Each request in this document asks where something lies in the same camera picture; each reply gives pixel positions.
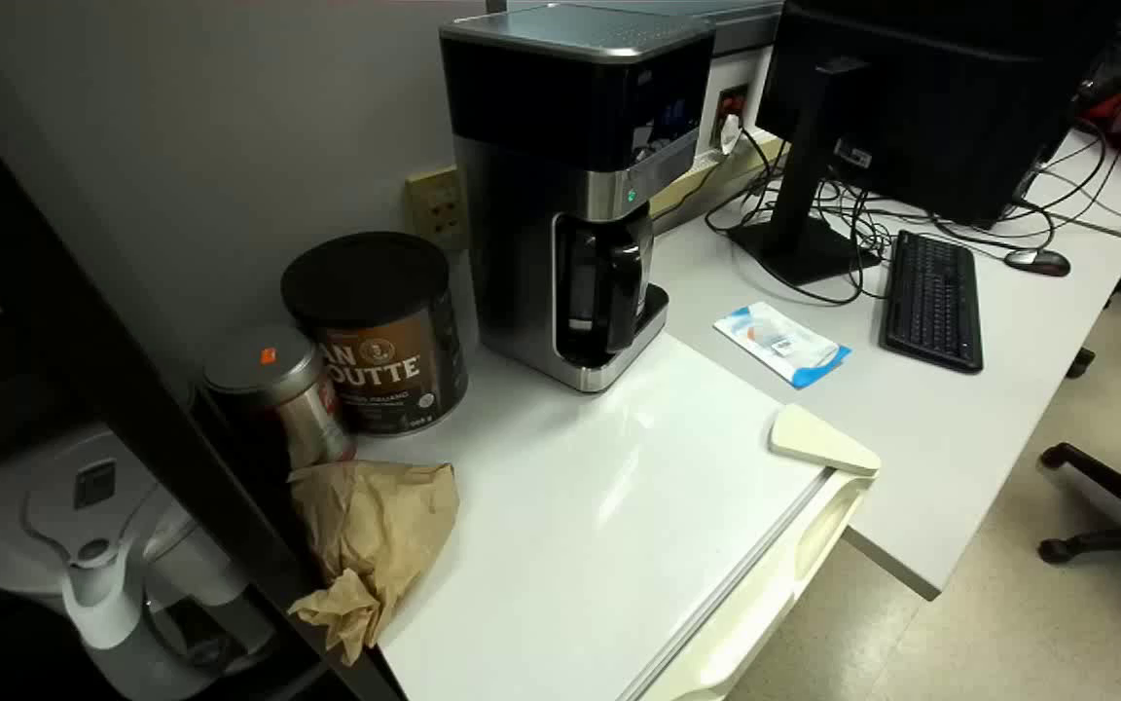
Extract glass coffee carafe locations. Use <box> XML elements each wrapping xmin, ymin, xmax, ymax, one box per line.
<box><xmin>556</xmin><ymin>206</ymin><xmax>654</xmax><ymax>369</ymax></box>

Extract brown coffee can, black lid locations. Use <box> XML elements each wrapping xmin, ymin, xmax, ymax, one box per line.
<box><xmin>275</xmin><ymin>228</ymin><xmax>473</xmax><ymax>440</ymax></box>

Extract black and steel coffee machine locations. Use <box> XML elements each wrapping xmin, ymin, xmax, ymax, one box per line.
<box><xmin>438</xmin><ymin>2</ymin><xmax>722</xmax><ymax>398</ymax></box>

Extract blue and white wipes pack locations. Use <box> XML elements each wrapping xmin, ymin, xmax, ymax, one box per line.
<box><xmin>711</xmin><ymin>301</ymin><xmax>858</xmax><ymax>392</ymax></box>

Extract black monitor stand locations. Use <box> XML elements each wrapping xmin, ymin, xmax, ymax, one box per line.
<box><xmin>728</xmin><ymin>55</ymin><xmax>893</xmax><ymax>292</ymax></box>

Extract small metal canister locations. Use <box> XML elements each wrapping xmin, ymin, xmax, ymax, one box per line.
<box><xmin>197</xmin><ymin>325</ymin><xmax>360</xmax><ymax>471</ymax></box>

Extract white power box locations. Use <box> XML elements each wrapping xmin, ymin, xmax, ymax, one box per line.
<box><xmin>693</xmin><ymin>44</ymin><xmax>785</xmax><ymax>166</ymax></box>

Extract black keyboard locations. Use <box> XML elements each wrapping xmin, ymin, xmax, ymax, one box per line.
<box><xmin>880</xmin><ymin>228</ymin><xmax>989</xmax><ymax>379</ymax></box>

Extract black computer monitor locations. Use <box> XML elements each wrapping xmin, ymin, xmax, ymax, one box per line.
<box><xmin>754</xmin><ymin>0</ymin><xmax>1121</xmax><ymax>232</ymax></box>

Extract black computer mouse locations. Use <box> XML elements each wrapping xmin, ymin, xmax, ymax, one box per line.
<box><xmin>1001</xmin><ymin>244</ymin><xmax>1073</xmax><ymax>279</ymax></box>

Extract beige wall outlet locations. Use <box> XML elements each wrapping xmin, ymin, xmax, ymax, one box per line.
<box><xmin>402</xmin><ymin>163</ymin><xmax>473</xmax><ymax>253</ymax></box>

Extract black desk cables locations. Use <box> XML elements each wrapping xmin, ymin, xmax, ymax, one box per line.
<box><xmin>701</xmin><ymin>119</ymin><xmax>1121</xmax><ymax>310</ymax></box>

